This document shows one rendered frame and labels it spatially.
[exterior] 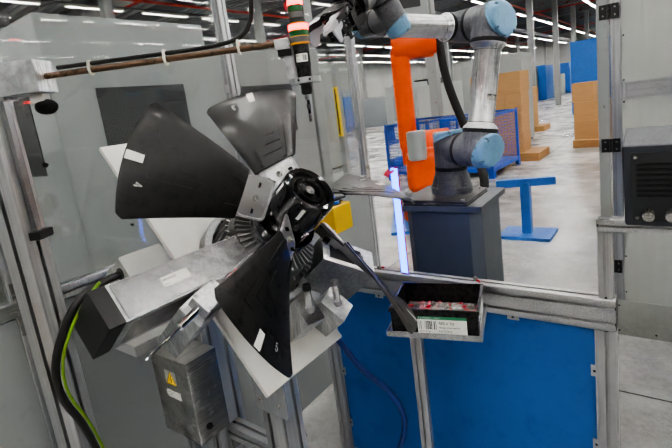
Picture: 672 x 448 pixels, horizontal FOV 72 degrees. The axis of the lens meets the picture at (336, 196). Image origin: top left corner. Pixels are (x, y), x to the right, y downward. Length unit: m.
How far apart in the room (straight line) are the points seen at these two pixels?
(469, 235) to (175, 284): 1.05
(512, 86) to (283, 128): 7.98
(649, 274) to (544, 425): 1.45
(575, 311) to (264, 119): 0.89
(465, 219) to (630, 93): 1.25
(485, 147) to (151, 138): 1.05
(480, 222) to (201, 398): 1.02
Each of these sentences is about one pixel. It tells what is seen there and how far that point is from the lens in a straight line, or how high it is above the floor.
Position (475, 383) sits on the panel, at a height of 0.54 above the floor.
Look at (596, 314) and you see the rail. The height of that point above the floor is 0.82.
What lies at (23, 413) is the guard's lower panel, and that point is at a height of 0.71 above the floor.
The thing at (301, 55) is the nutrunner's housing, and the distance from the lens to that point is 1.04.
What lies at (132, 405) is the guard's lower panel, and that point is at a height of 0.55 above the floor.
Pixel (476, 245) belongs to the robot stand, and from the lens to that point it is 1.66.
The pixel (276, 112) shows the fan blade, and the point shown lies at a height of 1.39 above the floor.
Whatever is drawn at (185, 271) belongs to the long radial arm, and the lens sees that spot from 0.92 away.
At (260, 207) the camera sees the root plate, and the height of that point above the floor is 1.20.
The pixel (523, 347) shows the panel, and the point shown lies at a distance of 1.40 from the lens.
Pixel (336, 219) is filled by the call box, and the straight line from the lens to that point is 1.48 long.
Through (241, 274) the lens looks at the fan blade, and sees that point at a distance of 0.75.
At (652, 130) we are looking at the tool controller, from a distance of 1.19.
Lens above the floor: 1.38
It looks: 11 degrees down
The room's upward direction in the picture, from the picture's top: 8 degrees counter-clockwise
